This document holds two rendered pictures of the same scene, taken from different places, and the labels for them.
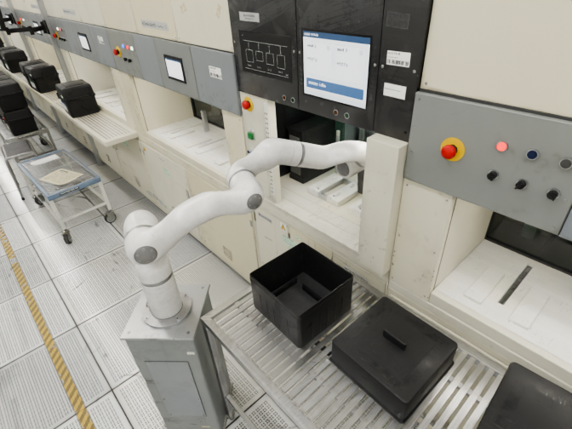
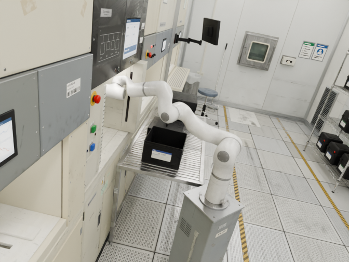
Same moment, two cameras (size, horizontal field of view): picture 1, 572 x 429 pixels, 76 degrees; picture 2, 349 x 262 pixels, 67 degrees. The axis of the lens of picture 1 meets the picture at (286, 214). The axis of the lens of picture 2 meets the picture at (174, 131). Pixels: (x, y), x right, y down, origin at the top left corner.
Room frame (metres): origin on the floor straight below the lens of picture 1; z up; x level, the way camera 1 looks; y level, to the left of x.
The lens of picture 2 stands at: (2.21, 1.17, 1.77)
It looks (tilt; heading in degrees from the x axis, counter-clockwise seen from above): 24 degrees down; 223
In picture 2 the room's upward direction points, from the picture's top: 11 degrees clockwise
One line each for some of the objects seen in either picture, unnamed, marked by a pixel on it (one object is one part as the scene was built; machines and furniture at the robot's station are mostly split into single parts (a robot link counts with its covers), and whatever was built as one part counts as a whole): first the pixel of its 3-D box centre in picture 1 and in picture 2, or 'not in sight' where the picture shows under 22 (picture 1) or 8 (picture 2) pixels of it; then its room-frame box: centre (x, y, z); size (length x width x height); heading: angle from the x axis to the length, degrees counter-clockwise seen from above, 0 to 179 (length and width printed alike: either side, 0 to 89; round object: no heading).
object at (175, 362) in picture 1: (186, 365); (200, 243); (1.01, 0.49, 0.38); 0.28 x 0.28 x 0.76; 85
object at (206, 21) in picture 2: not in sight; (197, 32); (-0.33, -1.15, 1.57); 0.53 x 0.40 x 0.36; 130
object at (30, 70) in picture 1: (42, 77); not in sight; (4.37, 2.63, 0.93); 0.30 x 0.28 x 0.26; 43
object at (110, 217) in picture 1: (67, 190); not in sight; (2.98, 1.98, 0.24); 0.97 x 0.52 x 0.48; 43
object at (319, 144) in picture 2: not in sight; (329, 143); (-2.33, 0.27, 0.31); 0.30 x 0.28 x 0.26; 38
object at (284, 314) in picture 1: (301, 291); (164, 146); (0.98, -0.04, 0.85); 0.28 x 0.28 x 0.17; 39
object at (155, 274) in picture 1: (146, 245); (225, 159); (1.04, 0.50, 1.07); 0.19 x 0.12 x 0.24; 21
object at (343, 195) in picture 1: (335, 188); not in sight; (1.65, -0.27, 0.89); 0.22 x 0.21 x 0.04; 130
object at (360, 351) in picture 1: (392, 349); (166, 128); (0.72, -0.32, 0.83); 0.29 x 0.29 x 0.13; 39
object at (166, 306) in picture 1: (162, 293); (217, 187); (1.01, 0.49, 0.85); 0.19 x 0.19 x 0.18
